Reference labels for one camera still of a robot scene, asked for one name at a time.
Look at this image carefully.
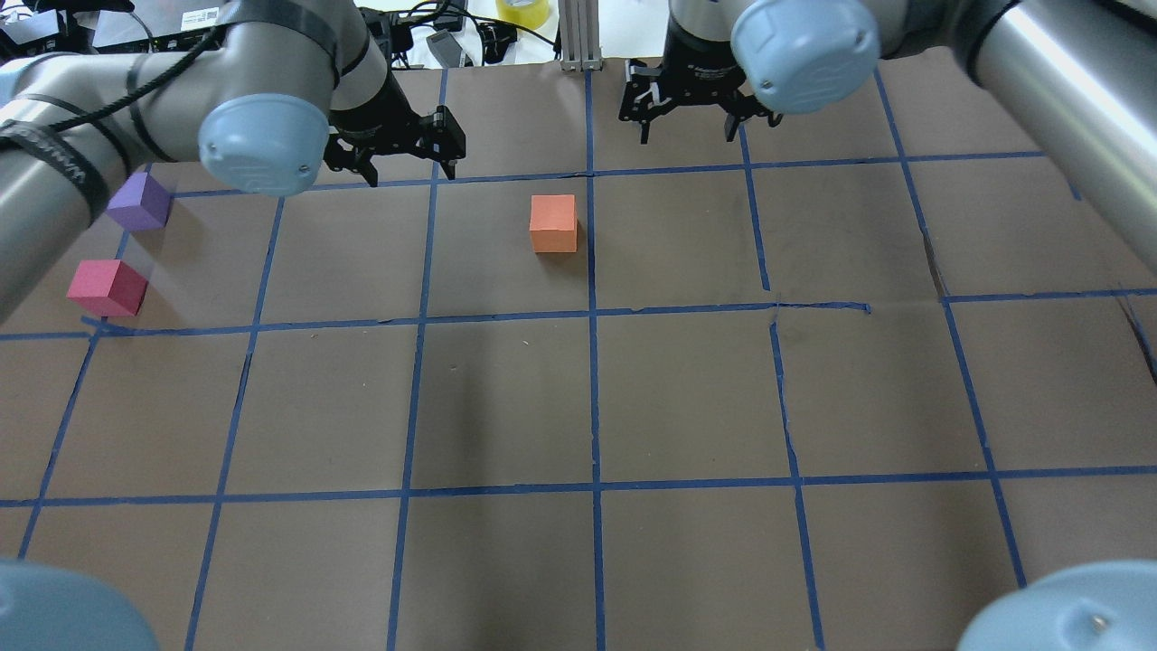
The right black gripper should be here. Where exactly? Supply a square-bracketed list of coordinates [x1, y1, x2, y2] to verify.
[618, 36, 784, 146]

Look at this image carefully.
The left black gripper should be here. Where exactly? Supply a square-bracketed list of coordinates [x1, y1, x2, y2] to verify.
[323, 69, 466, 188]

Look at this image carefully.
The orange foam block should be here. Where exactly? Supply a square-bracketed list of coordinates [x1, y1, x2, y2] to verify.
[529, 194, 579, 254]

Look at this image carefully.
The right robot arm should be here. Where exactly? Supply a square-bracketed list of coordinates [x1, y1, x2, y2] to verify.
[591, 40, 1154, 650]

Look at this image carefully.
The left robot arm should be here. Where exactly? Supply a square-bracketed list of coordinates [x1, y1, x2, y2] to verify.
[1, 1, 466, 318]

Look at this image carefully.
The grey power adapter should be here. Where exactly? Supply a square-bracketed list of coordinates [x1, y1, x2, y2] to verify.
[426, 30, 476, 69]

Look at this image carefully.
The yellow tape roll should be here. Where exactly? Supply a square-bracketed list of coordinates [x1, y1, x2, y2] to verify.
[495, 0, 550, 31]

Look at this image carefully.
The purple foam block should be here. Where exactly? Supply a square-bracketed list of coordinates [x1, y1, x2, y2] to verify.
[105, 172, 174, 234]

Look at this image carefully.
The pink foam block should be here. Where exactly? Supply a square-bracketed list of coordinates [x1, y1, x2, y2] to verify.
[66, 259, 149, 317]

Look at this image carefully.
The black cable bundle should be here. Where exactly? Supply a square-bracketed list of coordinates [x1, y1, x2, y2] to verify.
[362, 0, 560, 71]

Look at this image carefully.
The aluminium frame post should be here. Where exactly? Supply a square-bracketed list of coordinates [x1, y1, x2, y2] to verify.
[557, 0, 604, 71]

